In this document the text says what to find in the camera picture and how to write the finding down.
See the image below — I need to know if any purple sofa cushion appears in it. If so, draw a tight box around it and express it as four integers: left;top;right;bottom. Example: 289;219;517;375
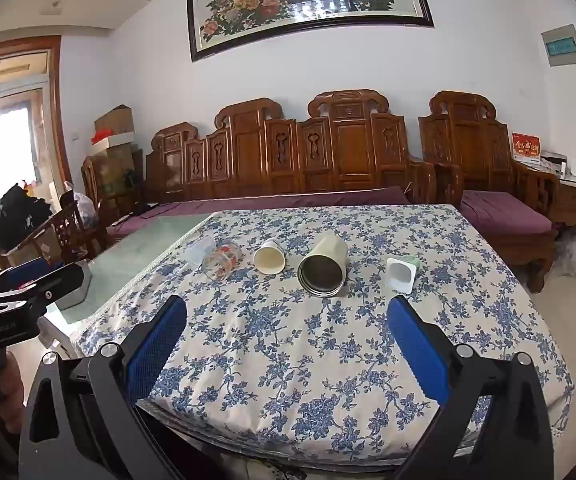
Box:
112;186;412;239

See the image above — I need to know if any white box with red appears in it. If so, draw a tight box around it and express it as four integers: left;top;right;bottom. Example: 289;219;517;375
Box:
90;129;137;155

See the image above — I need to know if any framed peacock flower painting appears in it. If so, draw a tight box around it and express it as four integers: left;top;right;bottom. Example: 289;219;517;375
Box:
186;0;435;62

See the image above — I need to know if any cream steel-lined tumbler cup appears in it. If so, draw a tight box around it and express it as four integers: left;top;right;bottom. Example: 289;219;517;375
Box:
297;231;350;297

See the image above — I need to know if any blue floral tablecloth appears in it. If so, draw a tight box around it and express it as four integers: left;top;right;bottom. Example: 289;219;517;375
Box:
75;204;576;471

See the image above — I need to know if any crumpled clear plastic bag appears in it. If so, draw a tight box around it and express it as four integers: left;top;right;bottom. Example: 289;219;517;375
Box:
552;231;576;279

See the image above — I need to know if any white square cup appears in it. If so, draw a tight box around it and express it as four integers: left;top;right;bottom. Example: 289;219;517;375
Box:
385;255;421;295

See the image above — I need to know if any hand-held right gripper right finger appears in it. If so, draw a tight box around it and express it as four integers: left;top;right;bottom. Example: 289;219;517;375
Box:
387;295;555;480

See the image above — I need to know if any grey wall panel box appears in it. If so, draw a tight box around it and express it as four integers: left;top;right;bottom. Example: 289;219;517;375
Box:
541;23;576;67

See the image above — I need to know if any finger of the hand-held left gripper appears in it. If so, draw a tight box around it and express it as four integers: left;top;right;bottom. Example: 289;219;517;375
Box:
0;257;66;281
28;261;93;311

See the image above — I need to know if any carved wooden sofa bench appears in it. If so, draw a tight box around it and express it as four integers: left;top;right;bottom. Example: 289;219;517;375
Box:
143;89;437;206

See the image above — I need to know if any cream paper cup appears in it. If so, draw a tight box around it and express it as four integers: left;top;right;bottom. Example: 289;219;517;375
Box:
253;239;287;276

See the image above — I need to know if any brown cardboard box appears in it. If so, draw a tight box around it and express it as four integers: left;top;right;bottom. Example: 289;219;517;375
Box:
94;104;135;137

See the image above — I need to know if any purple armchair cushion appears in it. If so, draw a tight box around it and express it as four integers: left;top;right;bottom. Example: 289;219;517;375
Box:
460;190;559;237

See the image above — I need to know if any large cardboard box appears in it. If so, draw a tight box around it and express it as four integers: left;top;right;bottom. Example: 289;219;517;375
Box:
93;145;145;198

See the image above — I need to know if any wooden side table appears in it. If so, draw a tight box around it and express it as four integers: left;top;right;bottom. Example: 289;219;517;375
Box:
553;172;576;243

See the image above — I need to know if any printed glass cup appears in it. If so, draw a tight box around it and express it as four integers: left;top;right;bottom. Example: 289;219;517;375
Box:
202;241;244;282

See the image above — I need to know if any carved wooden armchair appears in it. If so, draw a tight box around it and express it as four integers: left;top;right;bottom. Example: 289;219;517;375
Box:
418;91;562;294

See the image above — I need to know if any black clothes pile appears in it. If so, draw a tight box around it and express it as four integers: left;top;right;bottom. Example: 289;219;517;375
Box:
0;183;53;252

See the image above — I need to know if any clear plastic cup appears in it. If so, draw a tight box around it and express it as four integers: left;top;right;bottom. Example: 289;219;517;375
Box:
186;237;217;268

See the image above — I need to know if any red card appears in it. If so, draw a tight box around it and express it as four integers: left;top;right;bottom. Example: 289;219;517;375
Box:
511;132;542;164

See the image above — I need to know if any low wooden chair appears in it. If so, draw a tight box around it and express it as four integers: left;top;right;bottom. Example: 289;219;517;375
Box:
0;200;110;267

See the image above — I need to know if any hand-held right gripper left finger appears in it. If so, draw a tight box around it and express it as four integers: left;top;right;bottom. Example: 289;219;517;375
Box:
18;295;189;480

